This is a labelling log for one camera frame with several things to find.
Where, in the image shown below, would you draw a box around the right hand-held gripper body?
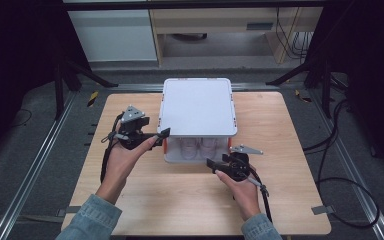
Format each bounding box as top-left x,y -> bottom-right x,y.
221,143 -> 265,183

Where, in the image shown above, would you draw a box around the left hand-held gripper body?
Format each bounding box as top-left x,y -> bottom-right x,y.
114,104 -> 156,151

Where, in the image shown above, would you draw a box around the white shoe storage box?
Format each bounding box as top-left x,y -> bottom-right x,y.
156,77 -> 238,165

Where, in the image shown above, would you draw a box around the person's right hand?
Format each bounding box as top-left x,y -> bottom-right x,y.
214,164 -> 263,222

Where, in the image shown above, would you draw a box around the person's left hand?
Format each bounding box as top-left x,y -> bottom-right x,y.
94,134 -> 161,206

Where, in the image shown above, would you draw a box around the yellow black tape piece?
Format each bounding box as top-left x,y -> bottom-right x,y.
294,89 -> 313,103
86,90 -> 100,108

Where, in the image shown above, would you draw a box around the black tripod stand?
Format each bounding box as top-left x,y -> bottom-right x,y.
53,49 -> 120,121
265,49 -> 348,120

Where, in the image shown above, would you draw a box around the white cabinet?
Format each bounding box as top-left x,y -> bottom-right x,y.
67,9 -> 158,63

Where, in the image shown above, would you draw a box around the light wooden desk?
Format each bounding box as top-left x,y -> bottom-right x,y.
148,7 -> 324,66

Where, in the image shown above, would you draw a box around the aluminium floor rail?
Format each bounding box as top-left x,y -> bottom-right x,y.
307,89 -> 384,240
108,82 -> 282,93
0,90 -> 78,240

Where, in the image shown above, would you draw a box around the grey table bracket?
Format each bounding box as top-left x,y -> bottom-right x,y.
310,205 -> 336,216
57,205 -> 82,218

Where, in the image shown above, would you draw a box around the thin black floor cable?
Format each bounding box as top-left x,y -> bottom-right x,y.
9,108 -> 33,129

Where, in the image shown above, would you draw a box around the hanging black cables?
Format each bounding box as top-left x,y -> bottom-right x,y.
275,7 -> 314,65

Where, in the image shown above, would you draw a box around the thick black floor cable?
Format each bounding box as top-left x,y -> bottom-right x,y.
302,99 -> 381,230

